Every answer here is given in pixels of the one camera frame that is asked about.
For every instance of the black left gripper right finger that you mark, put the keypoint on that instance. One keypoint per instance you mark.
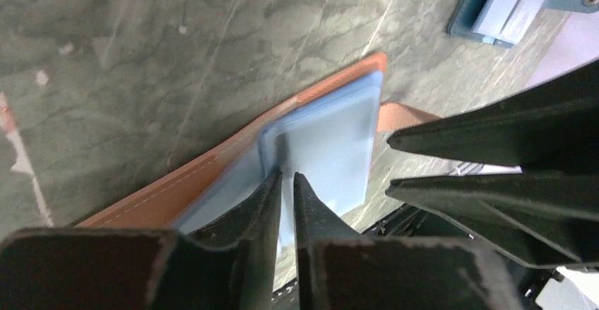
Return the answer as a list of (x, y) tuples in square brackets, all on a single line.
[(339, 268)]

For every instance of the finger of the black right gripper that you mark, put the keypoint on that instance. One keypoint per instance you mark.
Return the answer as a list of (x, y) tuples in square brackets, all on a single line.
[(537, 220), (552, 126)]

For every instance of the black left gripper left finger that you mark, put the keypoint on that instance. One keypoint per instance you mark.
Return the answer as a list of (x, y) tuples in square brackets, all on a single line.
[(228, 264)]

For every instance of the tan card holder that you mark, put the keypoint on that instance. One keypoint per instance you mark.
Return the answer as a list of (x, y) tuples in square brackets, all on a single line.
[(326, 132)]

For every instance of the blue card holder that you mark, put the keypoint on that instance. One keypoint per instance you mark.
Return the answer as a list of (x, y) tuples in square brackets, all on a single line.
[(503, 23)]

